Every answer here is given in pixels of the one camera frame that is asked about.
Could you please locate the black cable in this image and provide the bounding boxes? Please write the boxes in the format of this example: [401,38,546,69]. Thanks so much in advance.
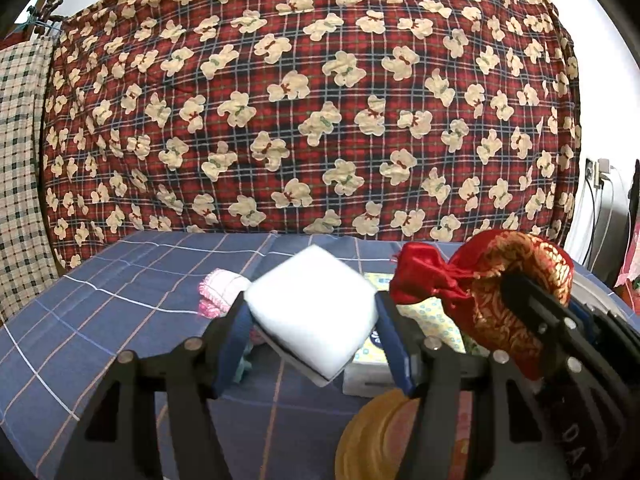
[586,182,598,263]

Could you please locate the white cable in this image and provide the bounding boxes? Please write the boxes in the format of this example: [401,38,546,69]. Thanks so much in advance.
[592,167,632,267]

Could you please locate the clothes hanger clips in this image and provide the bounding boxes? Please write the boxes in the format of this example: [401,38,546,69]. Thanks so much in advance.
[25,0,67,36]

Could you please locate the red gold brocade pouch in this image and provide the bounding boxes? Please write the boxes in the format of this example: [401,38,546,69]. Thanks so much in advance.
[389,230,575,381]

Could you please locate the pink patterned cloth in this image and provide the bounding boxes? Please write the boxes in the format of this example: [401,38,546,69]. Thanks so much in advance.
[614,220,640,288]

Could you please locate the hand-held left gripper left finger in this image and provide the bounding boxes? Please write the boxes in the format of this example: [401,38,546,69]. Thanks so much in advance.
[54,292,253,480]

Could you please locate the gold round tin lid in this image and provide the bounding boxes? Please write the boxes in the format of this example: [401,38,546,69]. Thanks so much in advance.
[335,389,493,480]

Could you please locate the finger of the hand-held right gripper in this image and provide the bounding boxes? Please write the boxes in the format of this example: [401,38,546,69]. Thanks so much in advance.
[567,300,640,362]
[500,271,617,411]

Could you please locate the red plaid bear-print blanket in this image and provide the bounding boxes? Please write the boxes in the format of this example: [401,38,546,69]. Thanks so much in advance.
[42,0,583,271]

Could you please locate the blue-dotted tissue pack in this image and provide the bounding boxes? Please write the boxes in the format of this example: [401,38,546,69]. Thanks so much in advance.
[342,272,468,397]

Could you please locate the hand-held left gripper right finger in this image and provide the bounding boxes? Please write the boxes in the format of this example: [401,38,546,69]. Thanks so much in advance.
[375,291,558,480]

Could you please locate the blue plaid bedsheet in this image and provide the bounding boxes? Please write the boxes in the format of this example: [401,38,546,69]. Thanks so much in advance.
[0,230,621,480]

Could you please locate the white pink knit cloth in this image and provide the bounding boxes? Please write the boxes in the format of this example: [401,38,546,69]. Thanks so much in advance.
[198,268,251,318]

